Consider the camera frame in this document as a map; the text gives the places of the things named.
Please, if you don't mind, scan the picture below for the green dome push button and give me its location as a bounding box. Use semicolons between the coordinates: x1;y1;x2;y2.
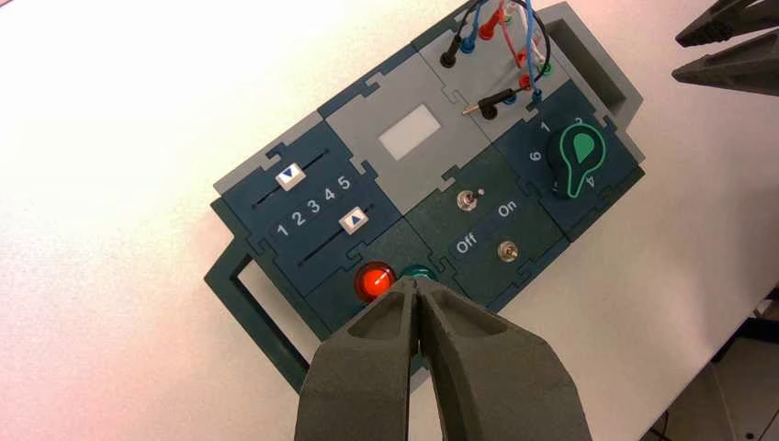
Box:
398;263;439;282

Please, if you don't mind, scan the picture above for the green black rotary knob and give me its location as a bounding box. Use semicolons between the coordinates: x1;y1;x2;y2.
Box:
546;121;608;200

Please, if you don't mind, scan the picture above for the white slider knob up arrow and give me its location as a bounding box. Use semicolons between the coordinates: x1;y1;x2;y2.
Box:
339;207;371;235

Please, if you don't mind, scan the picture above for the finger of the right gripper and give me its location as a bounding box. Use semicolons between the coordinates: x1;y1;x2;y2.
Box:
675;0;779;48
672;30;779;96

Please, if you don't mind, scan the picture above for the white rectangular display window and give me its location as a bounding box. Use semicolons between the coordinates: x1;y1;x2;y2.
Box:
378;104;443;162

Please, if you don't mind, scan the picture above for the teal and grey control box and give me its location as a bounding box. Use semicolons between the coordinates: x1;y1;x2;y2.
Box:
203;0;647;394

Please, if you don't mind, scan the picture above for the red dome push button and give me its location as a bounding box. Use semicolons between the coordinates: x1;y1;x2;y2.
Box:
353;261;398;305

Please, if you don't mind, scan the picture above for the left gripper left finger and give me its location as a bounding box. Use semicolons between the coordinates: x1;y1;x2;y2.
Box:
295;278;421;441

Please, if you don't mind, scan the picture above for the red banana plug wire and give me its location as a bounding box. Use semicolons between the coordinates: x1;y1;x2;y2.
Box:
477;0;534;93

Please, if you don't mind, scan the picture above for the black banana plug wire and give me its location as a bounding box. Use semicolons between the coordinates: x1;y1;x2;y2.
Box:
439;0;554;121

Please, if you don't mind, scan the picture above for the white slider knob down arrow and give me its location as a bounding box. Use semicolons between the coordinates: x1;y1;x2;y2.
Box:
275;163;306;192

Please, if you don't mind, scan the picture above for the blue banana plug wire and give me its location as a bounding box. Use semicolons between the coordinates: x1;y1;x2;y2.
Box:
459;0;545;107

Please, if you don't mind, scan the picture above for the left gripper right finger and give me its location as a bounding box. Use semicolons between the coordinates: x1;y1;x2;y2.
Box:
420;278;594;441

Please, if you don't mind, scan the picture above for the white banana plug wire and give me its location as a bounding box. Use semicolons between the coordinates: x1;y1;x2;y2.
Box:
504;6;555;77

